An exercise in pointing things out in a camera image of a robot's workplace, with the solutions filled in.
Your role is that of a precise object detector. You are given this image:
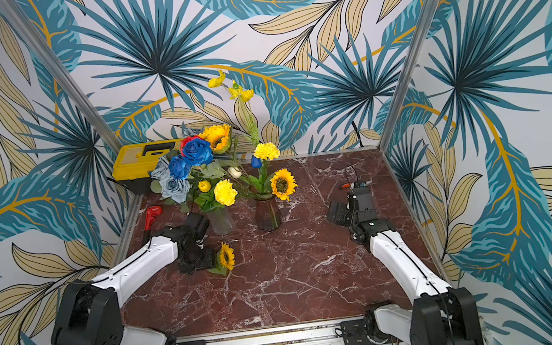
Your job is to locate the clear glass vase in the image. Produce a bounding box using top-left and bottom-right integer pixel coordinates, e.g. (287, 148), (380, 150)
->
(205, 207), (234, 236)

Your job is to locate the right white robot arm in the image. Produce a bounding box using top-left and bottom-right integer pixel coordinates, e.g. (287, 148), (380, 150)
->
(327, 187), (485, 345)

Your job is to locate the tall sunflower at back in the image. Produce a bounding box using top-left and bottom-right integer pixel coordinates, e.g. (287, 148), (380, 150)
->
(200, 124), (232, 155)

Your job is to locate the red pipe wrench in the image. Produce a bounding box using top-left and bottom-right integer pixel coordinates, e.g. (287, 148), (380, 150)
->
(142, 205), (163, 245)

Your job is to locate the dark ribbed glass vase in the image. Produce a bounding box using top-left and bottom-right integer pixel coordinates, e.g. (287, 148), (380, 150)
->
(255, 195), (281, 232)

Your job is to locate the yellow black toolbox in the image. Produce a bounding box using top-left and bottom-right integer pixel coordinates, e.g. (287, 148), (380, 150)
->
(111, 139), (182, 196)

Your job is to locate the grey rose left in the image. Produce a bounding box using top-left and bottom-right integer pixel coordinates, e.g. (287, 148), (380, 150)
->
(150, 156), (171, 180)

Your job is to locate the grey rose front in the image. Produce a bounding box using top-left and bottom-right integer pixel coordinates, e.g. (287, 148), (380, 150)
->
(159, 177), (191, 203)

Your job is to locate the small blue tulip bud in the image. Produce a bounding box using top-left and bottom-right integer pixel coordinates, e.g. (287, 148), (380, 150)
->
(251, 155), (263, 169)

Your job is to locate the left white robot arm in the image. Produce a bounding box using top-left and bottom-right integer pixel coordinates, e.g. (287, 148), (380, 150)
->
(51, 213), (216, 345)

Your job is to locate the cream rosebud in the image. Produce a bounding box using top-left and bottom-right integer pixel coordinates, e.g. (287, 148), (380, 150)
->
(227, 167), (243, 179)

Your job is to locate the grey rose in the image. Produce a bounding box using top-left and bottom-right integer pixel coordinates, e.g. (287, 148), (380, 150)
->
(159, 177), (191, 203)
(150, 156), (171, 180)

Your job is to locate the red rose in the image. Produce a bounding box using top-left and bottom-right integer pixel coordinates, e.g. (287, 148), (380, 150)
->
(180, 135), (200, 153)

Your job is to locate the yellow carnation vase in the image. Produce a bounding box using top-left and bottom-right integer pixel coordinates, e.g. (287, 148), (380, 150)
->
(214, 179), (238, 207)
(253, 142), (281, 161)

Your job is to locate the tall yellow blossom stem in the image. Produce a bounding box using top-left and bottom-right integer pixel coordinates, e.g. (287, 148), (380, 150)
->
(208, 70), (260, 147)

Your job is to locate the blue rose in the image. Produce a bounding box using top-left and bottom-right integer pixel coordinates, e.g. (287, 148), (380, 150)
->
(182, 138), (214, 167)
(168, 155), (192, 180)

